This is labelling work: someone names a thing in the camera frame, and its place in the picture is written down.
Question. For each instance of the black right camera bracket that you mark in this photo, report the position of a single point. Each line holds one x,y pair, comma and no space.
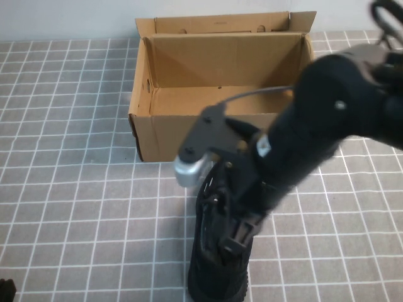
207,132

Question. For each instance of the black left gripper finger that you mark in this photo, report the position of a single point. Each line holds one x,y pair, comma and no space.
9,292

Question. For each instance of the brown cardboard shoe box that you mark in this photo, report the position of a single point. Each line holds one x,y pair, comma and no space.
170,135

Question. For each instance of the grey checked tablecloth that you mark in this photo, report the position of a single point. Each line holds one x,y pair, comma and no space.
94,220

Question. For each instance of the black mesh sneaker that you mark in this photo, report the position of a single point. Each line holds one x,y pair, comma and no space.
217,280

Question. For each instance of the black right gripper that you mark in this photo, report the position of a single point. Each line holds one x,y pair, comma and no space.
252,182

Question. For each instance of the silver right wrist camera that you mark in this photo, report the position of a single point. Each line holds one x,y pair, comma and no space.
189,171

